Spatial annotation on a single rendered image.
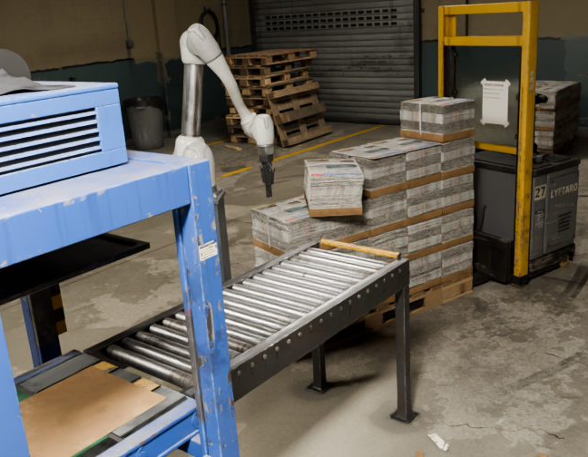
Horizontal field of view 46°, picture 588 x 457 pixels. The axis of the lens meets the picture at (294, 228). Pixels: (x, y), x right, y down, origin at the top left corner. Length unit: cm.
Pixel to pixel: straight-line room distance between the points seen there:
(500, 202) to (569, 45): 546
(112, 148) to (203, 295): 44
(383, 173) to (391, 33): 738
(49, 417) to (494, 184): 359
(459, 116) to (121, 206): 309
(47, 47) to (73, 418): 857
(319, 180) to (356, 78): 812
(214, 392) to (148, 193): 60
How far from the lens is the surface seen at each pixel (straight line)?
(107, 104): 176
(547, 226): 502
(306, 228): 372
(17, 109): 163
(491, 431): 340
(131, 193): 160
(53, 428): 215
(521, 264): 482
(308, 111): 1049
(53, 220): 149
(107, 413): 216
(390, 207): 409
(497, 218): 504
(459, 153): 442
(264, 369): 240
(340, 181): 363
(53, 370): 247
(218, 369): 191
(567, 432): 346
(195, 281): 180
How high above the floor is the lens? 189
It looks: 18 degrees down
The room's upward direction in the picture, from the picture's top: 4 degrees counter-clockwise
